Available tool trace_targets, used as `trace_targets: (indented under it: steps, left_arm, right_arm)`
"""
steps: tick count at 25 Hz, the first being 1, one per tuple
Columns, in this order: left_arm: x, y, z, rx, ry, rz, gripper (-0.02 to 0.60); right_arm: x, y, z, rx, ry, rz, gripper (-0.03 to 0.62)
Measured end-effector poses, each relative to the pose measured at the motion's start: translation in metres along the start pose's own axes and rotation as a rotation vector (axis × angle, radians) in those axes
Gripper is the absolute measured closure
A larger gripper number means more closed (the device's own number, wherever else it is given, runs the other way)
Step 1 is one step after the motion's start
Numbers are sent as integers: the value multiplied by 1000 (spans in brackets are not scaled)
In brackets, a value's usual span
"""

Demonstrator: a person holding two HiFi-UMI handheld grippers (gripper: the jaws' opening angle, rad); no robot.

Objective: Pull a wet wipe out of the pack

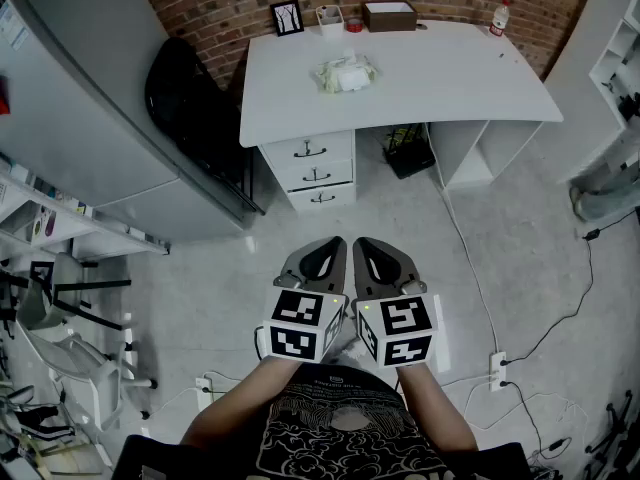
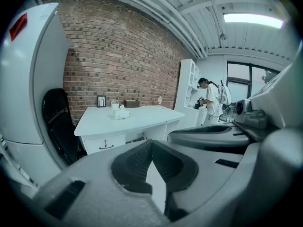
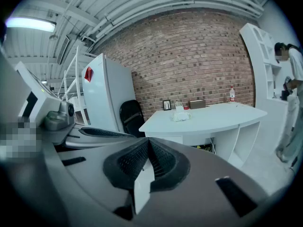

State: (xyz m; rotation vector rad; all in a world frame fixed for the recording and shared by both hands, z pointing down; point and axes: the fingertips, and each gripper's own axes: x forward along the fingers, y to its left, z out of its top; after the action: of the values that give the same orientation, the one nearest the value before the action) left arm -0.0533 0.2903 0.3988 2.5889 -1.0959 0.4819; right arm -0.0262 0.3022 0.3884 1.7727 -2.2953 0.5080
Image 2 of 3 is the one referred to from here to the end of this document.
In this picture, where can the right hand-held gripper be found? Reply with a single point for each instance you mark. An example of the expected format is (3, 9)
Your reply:
(284, 98)

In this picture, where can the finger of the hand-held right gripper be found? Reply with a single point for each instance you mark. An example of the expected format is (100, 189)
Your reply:
(213, 141)
(208, 127)

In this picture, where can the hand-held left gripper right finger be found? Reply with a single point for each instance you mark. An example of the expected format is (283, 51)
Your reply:
(208, 185)

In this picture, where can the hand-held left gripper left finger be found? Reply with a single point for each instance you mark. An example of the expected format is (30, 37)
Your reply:
(99, 209)

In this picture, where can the pale green cloth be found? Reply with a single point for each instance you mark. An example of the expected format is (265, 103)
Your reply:
(120, 115)

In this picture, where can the white shelf cabinet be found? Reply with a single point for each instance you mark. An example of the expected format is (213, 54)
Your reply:
(187, 84)

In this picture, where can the dark framed window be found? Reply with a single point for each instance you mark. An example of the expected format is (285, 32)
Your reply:
(239, 74)

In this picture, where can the clear bottle red label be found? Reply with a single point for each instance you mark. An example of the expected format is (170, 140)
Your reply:
(159, 101)

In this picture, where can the white desk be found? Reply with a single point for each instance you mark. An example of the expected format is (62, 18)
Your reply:
(146, 119)

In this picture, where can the brown tissue box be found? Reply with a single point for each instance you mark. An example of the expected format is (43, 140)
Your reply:
(131, 103)

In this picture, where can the ceiling light panel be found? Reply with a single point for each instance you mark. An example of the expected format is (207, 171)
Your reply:
(253, 20)

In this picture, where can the black chair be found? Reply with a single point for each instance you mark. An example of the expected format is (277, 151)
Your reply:
(61, 126)

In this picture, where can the white pen holder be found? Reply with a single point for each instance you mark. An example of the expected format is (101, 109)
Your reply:
(114, 105)

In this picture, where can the white refrigerator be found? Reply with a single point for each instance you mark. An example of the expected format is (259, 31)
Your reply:
(21, 91)

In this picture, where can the grey fisheye camera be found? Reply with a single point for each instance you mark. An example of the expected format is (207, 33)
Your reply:
(251, 115)

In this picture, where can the black picture frame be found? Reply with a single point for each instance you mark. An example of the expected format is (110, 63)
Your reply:
(101, 101)

